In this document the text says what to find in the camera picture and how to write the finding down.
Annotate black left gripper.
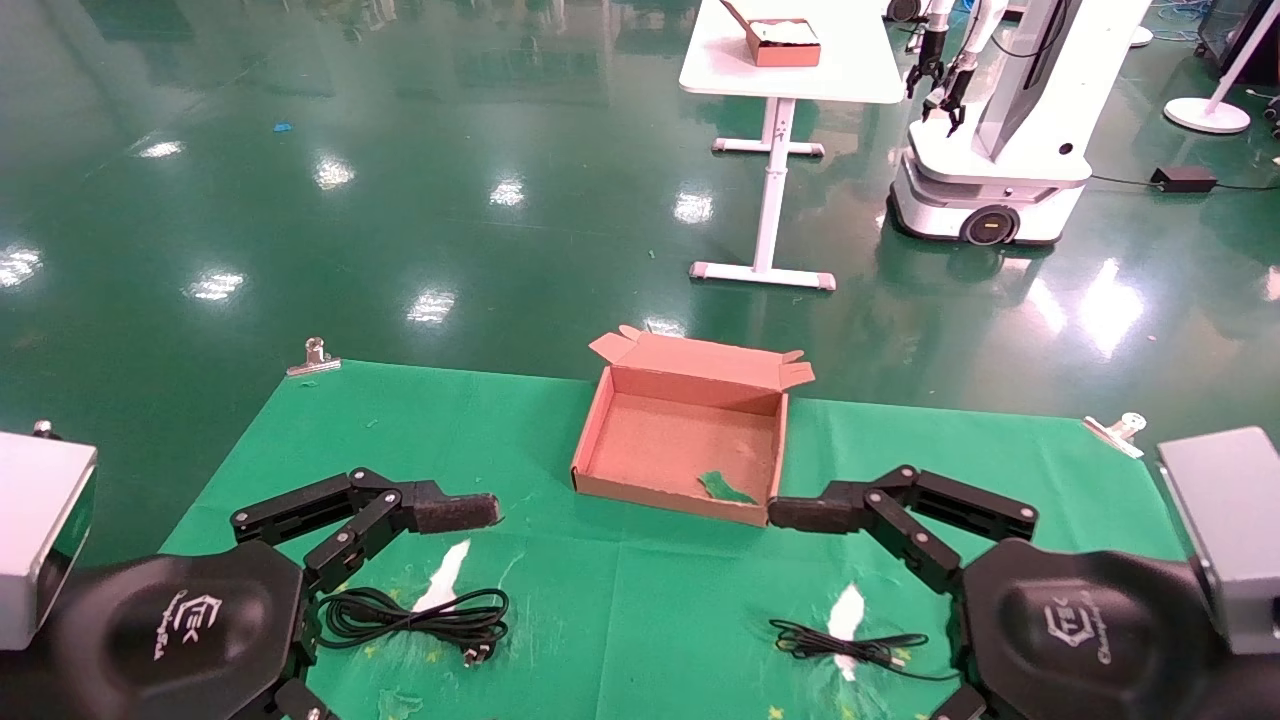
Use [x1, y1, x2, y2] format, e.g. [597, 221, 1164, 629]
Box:
[0, 466, 502, 720]

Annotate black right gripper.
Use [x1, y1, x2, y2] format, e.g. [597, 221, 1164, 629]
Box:
[767, 464, 1280, 720]

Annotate thick black power cable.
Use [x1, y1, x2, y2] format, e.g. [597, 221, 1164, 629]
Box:
[318, 587, 512, 668]

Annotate open brown cardboard box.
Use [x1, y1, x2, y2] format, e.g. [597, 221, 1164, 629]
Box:
[570, 324, 817, 529]

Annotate small cardboard box white contents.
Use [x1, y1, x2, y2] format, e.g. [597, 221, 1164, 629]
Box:
[719, 0, 824, 69]

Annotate silver metal binder clip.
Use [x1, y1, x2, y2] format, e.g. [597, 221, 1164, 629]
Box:
[286, 337, 342, 378]
[1083, 411, 1148, 461]

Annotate green table cloth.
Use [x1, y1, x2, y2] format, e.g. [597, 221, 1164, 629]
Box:
[158, 359, 1193, 720]

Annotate white wheeled robot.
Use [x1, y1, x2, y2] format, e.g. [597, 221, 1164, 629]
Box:
[887, 0, 1153, 248]

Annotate black power adapter brick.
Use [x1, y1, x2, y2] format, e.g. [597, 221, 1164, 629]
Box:
[1149, 166, 1219, 195]

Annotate small black robot gripper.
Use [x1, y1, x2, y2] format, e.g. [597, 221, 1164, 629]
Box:
[924, 62, 979, 138]
[905, 55, 947, 101]

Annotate white desk with T-legs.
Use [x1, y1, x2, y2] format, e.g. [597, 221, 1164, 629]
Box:
[678, 0, 907, 293]

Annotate white stand with round base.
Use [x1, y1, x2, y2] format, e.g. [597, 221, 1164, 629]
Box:
[1163, 0, 1280, 136]

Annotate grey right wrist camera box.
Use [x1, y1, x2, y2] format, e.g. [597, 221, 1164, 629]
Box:
[1157, 427, 1280, 657]

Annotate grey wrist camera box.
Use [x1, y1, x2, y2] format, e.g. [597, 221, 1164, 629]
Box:
[0, 431, 99, 652]
[1157, 427, 1280, 657]

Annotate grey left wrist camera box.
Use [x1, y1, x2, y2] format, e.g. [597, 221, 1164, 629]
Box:
[0, 431, 99, 652]

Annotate thin black floor cable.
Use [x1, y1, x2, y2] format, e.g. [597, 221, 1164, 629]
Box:
[1088, 174, 1280, 193]

